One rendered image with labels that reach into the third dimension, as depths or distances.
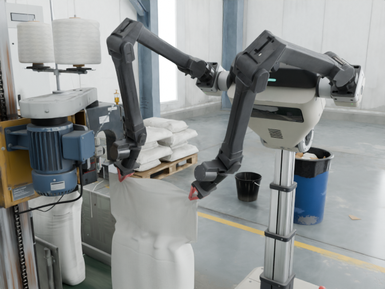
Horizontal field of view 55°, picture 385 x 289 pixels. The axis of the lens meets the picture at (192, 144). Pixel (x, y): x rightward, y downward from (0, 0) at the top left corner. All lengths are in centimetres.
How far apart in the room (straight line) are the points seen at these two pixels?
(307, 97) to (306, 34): 813
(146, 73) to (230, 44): 328
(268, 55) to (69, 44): 70
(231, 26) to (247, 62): 916
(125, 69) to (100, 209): 119
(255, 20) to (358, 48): 266
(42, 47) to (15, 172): 49
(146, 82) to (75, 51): 631
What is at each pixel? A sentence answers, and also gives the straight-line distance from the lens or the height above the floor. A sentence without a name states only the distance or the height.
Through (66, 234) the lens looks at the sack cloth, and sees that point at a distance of 205.
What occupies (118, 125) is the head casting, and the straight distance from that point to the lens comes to 175.
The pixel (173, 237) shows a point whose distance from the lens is 155.
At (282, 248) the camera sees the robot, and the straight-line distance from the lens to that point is 195.
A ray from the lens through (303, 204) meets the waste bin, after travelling 360.
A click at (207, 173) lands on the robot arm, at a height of 117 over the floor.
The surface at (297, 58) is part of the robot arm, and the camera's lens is 113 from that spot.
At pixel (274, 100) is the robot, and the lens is 153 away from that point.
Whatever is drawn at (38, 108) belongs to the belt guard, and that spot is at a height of 140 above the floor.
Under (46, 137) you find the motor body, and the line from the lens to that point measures 133.
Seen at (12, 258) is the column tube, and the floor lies 79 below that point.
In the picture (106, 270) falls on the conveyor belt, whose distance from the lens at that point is 225.
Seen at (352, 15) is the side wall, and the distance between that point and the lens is 935.
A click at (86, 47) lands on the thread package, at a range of 138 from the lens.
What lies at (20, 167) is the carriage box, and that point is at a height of 116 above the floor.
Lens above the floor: 158
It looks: 14 degrees down
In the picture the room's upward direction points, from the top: straight up
